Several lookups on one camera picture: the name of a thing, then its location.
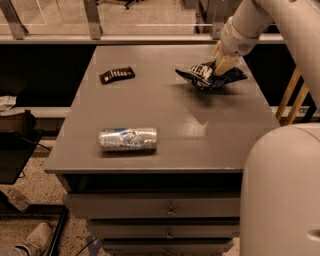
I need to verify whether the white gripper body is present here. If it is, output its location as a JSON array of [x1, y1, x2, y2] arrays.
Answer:
[[220, 17, 258, 56]]

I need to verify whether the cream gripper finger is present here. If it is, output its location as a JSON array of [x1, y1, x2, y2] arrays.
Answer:
[[213, 41, 238, 76]]

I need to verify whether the blue chip bag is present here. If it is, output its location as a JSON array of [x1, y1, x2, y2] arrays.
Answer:
[[175, 62, 247, 91]]

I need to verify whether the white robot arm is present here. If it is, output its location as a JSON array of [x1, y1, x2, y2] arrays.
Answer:
[[214, 0, 320, 256]]

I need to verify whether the silver redbull can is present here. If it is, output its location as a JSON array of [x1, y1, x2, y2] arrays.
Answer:
[[98, 128, 157, 152]]

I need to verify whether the black snack bar wrapper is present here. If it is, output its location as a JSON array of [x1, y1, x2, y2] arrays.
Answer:
[[99, 67, 135, 85]]

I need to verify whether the grey drawer cabinet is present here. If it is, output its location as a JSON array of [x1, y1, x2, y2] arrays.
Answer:
[[45, 45, 278, 256]]

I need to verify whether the middle grey drawer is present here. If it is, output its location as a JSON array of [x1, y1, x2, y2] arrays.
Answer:
[[87, 219, 239, 239]]

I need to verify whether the grey drawer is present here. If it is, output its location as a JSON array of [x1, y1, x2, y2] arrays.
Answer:
[[87, 219, 239, 239], [102, 239, 234, 255], [62, 192, 240, 219]]

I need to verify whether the top grey drawer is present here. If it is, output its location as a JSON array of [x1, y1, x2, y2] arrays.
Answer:
[[62, 192, 240, 219]]

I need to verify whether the bottom grey drawer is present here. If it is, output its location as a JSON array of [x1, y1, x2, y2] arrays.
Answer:
[[102, 239, 234, 255]]

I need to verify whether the metal railing ledge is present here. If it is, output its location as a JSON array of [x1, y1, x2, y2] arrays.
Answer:
[[0, 33, 286, 46]]

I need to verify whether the crumpled white paper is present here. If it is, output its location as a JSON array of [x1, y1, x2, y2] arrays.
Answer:
[[0, 96, 16, 112]]

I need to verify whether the black side table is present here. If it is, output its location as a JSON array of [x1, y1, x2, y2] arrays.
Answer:
[[0, 109, 44, 185]]

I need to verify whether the white sneaker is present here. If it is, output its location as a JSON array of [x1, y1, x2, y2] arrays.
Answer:
[[22, 222, 52, 256]]

